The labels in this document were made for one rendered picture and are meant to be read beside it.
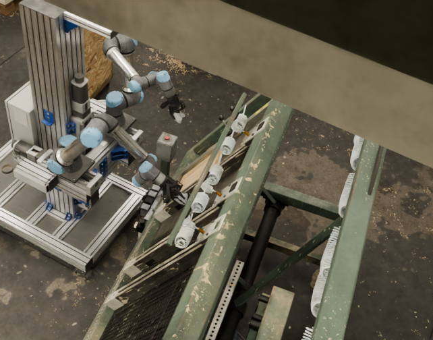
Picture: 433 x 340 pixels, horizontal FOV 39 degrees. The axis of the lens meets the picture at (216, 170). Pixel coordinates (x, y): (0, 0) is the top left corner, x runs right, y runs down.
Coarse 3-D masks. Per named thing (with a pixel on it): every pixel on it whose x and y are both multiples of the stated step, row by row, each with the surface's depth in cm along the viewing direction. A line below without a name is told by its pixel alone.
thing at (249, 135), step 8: (264, 120) 313; (232, 128) 316; (256, 128) 315; (248, 136) 317; (248, 144) 320; (240, 152) 325; (224, 160) 340; (232, 160) 331; (240, 160) 329; (224, 168) 338; (232, 168) 336; (224, 176) 342; (192, 184) 363; (184, 192) 365; (160, 208) 388; (168, 208) 381; (176, 208) 378; (160, 216) 389; (168, 216) 386
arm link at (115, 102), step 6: (108, 96) 412; (114, 96) 412; (120, 96) 412; (108, 102) 410; (114, 102) 409; (120, 102) 411; (126, 102) 415; (108, 108) 414; (114, 108) 412; (120, 108) 415; (108, 114) 418; (114, 114) 416; (120, 114) 419
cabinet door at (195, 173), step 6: (216, 156) 382; (204, 162) 398; (216, 162) 377; (198, 168) 401; (210, 168) 375; (186, 174) 417; (192, 174) 404; (198, 174) 391; (186, 180) 407; (192, 180) 393; (186, 186) 396
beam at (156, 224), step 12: (192, 156) 435; (180, 168) 430; (180, 180) 418; (144, 228) 398; (156, 228) 390; (144, 240) 381; (132, 252) 382; (120, 288) 357; (108, 312) 346; (96, 324) 339; (96, 336) 336
